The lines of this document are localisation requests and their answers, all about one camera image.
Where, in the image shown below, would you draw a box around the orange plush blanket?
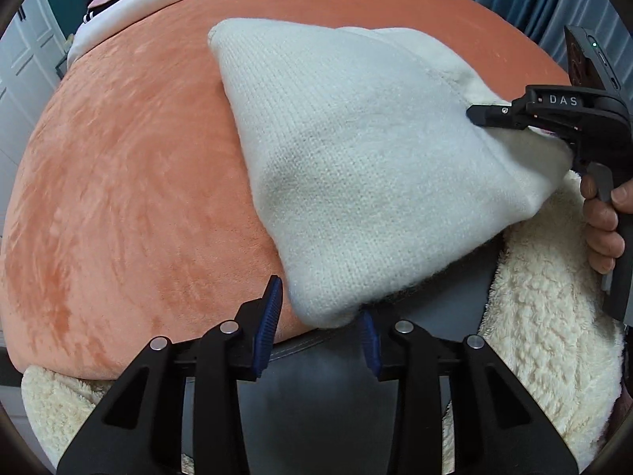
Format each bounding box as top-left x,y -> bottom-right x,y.
0,0 -> 569,382

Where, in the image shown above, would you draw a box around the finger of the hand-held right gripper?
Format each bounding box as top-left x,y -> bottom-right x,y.
467,99 -> 533,131

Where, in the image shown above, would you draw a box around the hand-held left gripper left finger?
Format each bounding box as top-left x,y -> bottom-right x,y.
57,274 -> 284,475

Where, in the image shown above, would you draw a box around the dark grey leather bed footboard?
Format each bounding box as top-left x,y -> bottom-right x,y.
180,237 -> 508,475

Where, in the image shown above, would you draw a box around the white wardrobe doors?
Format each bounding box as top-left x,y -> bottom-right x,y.
0,0 -> 67,199

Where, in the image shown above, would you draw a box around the cream knit cardigan red buttons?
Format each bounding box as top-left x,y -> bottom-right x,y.
208,17 -> 577,330

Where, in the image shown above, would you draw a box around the person's right hand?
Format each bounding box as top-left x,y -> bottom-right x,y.
580,175 -> 633,274

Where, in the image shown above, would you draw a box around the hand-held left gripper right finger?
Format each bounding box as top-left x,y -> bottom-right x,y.
358,309 -> 579,475

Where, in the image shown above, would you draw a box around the white fleece cloth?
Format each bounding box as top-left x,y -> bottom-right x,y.
22,173 -> 625,475

